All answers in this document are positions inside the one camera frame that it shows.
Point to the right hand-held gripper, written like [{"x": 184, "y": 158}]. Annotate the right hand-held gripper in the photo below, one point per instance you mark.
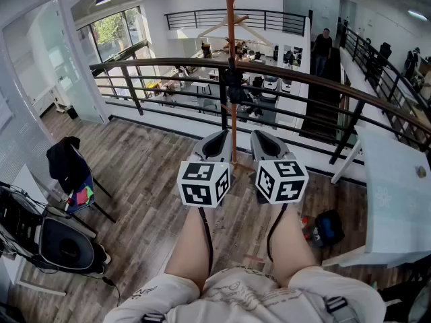
[{"x": 283, "y": 183}]

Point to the wood-topped black metal railing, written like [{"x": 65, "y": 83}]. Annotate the wood-topped black metal railing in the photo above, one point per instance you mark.
[{"x": 303, "y": 76}]

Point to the dark staircase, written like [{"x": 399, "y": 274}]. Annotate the dark staircase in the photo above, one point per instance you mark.
[{"x": 321, "y": 113}]

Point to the small brown round object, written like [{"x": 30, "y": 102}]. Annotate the small brown round object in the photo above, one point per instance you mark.
[{"x": 421, "y": 171}]

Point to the large glass window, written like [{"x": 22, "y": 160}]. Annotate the large glass window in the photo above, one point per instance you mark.
[{"x": 114, "y": 32}]

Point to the red cloth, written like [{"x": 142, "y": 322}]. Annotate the red cloth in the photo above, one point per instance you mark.
[{"x": 82, "y": 197}]

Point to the black and blue backpack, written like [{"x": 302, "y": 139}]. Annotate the black and blue backpack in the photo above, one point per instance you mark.
[{"x": 328, "y": 229}]

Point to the green cloth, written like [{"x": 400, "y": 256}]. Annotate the green cloth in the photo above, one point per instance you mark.
[{"x": 89, "y": 190}]

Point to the person's white printed shirt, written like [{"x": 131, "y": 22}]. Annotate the person's white printed shirt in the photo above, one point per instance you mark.
[{"x": 249, "y": 298}]

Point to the person's left forearm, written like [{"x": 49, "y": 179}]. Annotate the person's left forearm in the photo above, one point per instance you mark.
[{"x": 188, "y": 244}]

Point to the brown wooden coat rack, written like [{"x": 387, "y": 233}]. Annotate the brown wooden coat rack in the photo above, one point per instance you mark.
[{"x": 231, "y": 19}]

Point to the black metal balcony railing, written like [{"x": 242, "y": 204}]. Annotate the black metal balcony railing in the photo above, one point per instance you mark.
[{"x": 269, "y": 20}]

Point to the person's right forearm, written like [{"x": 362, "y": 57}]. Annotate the person's right forearm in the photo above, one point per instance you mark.
[{"x": 294, "y": 241}]

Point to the pale wooden clothes hanger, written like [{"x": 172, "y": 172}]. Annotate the pale wooden clothes hanger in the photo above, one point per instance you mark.
[{"x": 214, "y": 25}]

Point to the black waste bin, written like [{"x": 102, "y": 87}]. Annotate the black waste bin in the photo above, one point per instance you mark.
[{"x": 72, "y": 112}]

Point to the black jacket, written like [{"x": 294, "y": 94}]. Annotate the black jacket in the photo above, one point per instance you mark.
[{"x": 62, "y": 160}]

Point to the ceiling strip light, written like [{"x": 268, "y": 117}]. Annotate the ceiling strip light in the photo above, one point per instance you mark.
[{"x": 417, "y": 15}]

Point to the black metal walkway railing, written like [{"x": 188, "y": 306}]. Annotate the black metal walkway railing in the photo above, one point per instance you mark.
[{"x": 370, "y": 52}]

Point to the dark blue metal-legged chair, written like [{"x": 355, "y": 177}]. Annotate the dark blue metal-legged chair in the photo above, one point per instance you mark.
[{"x": 81, "y": 183}]

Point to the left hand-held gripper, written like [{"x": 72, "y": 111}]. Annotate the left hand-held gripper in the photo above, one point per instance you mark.
[{"x": 202, "y": 187}]

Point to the frosted glass partition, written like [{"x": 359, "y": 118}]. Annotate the frosted glass partition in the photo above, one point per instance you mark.
[{"x": 57, "y": 62}]

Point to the table with pale blue cloth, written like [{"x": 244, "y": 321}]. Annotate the table with pale blue cloth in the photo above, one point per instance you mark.
[{"x": 397, "y": 197}]

